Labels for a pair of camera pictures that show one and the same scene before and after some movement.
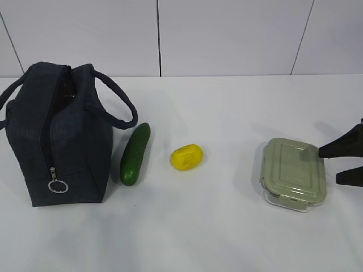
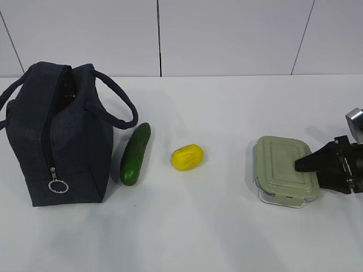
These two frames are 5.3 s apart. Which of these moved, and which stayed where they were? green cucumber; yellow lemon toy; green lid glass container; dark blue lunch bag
Moved: green lid glass container
Stayed: yellow lemon toy; dark blue lunch bag; green cucumber
